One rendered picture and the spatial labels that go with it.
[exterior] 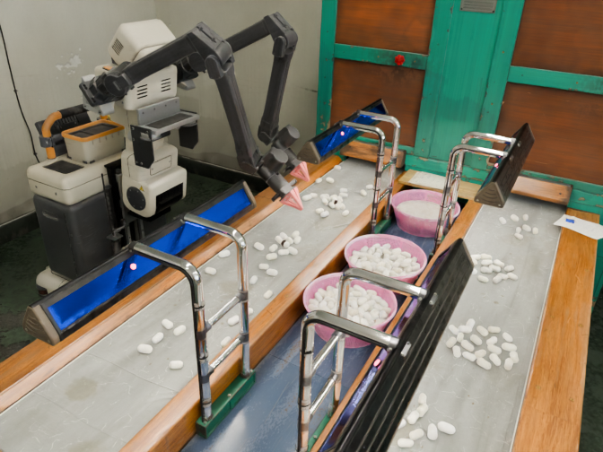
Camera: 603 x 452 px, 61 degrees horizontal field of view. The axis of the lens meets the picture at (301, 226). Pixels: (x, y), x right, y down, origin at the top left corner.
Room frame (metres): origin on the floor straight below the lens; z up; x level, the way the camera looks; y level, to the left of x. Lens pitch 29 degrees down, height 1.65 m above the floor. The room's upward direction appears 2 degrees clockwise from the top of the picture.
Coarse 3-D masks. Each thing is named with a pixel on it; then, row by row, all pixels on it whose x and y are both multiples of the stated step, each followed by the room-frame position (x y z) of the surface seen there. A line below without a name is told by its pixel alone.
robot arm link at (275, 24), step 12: (276, 12) 1.97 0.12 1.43; (264, 24) 1.92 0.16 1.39; (276, 24) 1.90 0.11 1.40; (288, 24) 1.95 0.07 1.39; (240, 36) 1.98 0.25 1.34; (252, 36) 1.95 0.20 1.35; (264, 36) 1.94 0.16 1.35; (276, 36) 1.90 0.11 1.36; (288, 36) 1.89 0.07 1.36; (240, 48) 2.00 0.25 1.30; (192, 60) 2.05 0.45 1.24
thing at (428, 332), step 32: (448, 256) 0.88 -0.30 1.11; (448, 288) 0.80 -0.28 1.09; (416, 320) 0.67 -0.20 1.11; (448, 320) 0.74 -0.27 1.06; (384, 352) 0.63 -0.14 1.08; (416, 352) 0.63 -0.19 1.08; (384, 384) 0.53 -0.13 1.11; (416, 384) 0.58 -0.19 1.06; (352, 416) 0.47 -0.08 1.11; (384, 416) 0.50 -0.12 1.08; (320, 448) 0.46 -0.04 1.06; (352, 448) 0.43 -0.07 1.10; (384, 448) 0.46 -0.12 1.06
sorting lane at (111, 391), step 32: (320, 192) 1.95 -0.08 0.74; (352, 192) 1.96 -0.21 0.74; (288, 224) 1.66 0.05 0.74; (320, 224) 1.67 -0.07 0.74; (256, 256) 1.43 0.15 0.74; (288, 256) 1.44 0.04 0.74; (224, 288) 1.25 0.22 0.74; (256, 288) 1.26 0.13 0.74; (128, 320) 1.09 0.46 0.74; (160, 320) 1.09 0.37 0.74; (192, 320) 1.10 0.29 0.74; (224, 320) 1.10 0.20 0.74; (96, 352) 0.96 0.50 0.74; (128, 352) 0.96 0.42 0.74; (160, 352) 0.97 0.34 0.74; (192, 352) 0.97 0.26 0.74; (64, 384) 0.85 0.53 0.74; (96, 384) 0.86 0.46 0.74; (128, 384) 0.86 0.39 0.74; (160, 384) 0.87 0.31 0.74; (0, 416) 0.76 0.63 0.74; (32, 416) 0.76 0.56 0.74; (64, 416) 0.76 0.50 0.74; (96, 416) 0.77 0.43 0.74; (128, 416) 0.77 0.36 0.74; (0, 448) 0.68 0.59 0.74; (32, 448) 0.68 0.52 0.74; (64, 448) 0.68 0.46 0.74; (96, 448) 0.69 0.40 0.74
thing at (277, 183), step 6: (276, 174) 1.65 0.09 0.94; (270, 180) 1.63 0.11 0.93; (276, 180) 1.62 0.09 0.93; (282, 180) 1.63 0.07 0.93; (294, 180) 1.66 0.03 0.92; (270, 186) 1.63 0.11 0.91; (276, 186) 1.62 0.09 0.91; (282, 186) 1.62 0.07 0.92; (276, 192) 1.62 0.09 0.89; (282, 192) 1.58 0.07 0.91; (276, 198) 1.60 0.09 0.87
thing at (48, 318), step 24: (240, 192) 1.18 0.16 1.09; (216, 216) 1.07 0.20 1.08; (240, 216) 1.13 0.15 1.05; (144, 240) 0.90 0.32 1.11; (168, 240) 0.94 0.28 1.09; (192, 240) 0.98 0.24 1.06; (120, 264) 0.83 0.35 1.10; (144, 264) 0.86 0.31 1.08; (72, 288) 0.73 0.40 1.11; (96, 288) 0.76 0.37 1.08; (120, 288) 0.79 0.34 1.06; (48, 312) 0.68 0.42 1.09; (72, 312) 0.71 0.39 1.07; (96, 312) 0.73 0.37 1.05; (48, 336) 0.65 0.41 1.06
